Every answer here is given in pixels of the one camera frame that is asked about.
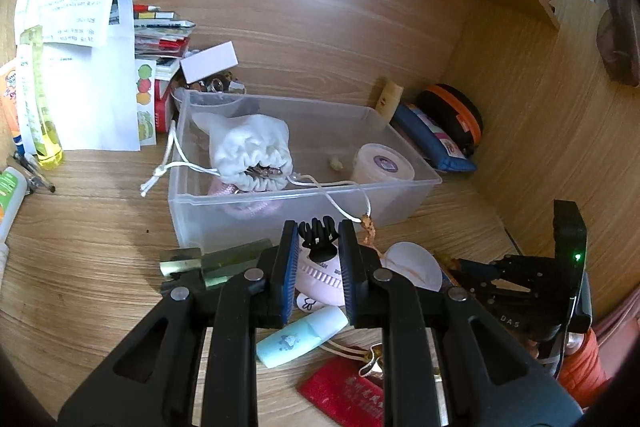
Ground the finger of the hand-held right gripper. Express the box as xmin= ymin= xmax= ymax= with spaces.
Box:
xmin=450 ymin=256 xmax=507 ymax=295

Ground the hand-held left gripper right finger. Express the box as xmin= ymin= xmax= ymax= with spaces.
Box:
xmin=340 ymin=220 xmax=585 ymax=427

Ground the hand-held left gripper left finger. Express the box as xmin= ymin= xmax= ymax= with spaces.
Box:
xmin=57 ymin=221 xmax=300 ymax=427

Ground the black hair claw clip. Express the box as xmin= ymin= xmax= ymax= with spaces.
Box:
xmin=298 ymin=217 xmax=340 ymax=259

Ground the clear plastic storage box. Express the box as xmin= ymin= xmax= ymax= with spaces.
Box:
xmin=167 ymin=88 xmax=443 ymax=253

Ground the wooden desktop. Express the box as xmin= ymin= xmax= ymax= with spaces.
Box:
xmin=0 ymin=97 xmax=566 ymax=427

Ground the pink round case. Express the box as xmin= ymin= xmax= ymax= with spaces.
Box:
xmin=294 ymin=249 xmax=352 ymax=311

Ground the white round pad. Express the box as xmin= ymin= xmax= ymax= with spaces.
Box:
xmin=380 ymin=242 xmax=444 ymax=292

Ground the light blue small tube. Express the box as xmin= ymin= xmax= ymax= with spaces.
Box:
xmin=256 ymin=306 xmax=349 ymax=369

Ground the pink cloth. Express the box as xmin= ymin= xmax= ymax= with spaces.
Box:
xmin=596 ymin=292 xmax=640 ymax=360

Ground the gold bell charm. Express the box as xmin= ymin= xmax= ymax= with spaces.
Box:
xmin=357 ymin=342 xmax=386 ymax=378

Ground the pink fabric pouch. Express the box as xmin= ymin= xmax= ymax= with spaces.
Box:
xmin=207 ymin=179 xmax=297 ymax=221

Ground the white tape roll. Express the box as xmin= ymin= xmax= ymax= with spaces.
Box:
xmin=350 ymin=143 xmax=417 ymax=186

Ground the red charm pouch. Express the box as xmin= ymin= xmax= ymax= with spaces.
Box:
xmin=296 ymin=357 xmax=389 ymax=427

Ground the blue fabric pouch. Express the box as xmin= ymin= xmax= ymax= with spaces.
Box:
xmin=390 ymin=102 xmax=477 ymax=172

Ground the black orange round case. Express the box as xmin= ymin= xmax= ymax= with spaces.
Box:
xmin=416 ymin=83 xmax=484 ymax=154

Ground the beige wooden block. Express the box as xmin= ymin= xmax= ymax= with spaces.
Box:
xmin=375 ymin=78 xmax=404 ymax=120

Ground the clear cup of trinkets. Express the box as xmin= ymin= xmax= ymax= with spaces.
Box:
xmin=171 ymin=72 xmax=247 ymax=118

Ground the red box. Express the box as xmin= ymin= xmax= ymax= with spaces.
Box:
xmin=152 ymin=76 xmax=177 ymax=134

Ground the fruit sticker sheet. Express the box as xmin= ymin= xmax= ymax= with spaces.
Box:
xmin=134 ymin=59 xmax=159 ymax=144

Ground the white small carton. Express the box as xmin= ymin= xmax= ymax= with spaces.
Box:
xmin=180 ymin=41 xmax=239 ymax=82

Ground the white curled paper sheet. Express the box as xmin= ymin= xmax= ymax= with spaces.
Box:
xmin=14 ymin=0 xmax=142 ymax=152

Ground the dark brown object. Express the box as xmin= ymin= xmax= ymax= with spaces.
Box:
xmin=596 ymin=0 xmax=640 ymax=86

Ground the black pen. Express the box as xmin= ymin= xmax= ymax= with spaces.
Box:
xmin=7 ymin=151 xmax=57 ymax=196

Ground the stack of booklets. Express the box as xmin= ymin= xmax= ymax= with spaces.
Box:
xmin=132 ymin=4 xmax=197 ymax=58

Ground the white green tube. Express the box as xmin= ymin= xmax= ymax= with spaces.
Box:
xmin=0 ymin=167 xmax=28 ymax=244

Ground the yellow liquid bottle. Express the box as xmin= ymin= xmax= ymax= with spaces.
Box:
xmin=20 ymin=25 xmax=65 ymax=170

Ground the orange sunscreen tube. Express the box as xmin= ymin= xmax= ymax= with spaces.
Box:
xmin=0 ymin=59 xmax=26 ymax=148

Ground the white printed paper note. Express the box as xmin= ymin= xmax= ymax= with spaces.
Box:
xmin=35 ymin=0 xmax=112 ymax=49

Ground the orange braided cord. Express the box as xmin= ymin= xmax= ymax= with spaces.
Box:
xmin=361 ymin=216 xmax=384 ymax=254

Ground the white drawstring pouch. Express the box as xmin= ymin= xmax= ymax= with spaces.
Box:
xmin=140 ymin=113 xmax=373 ymax=228

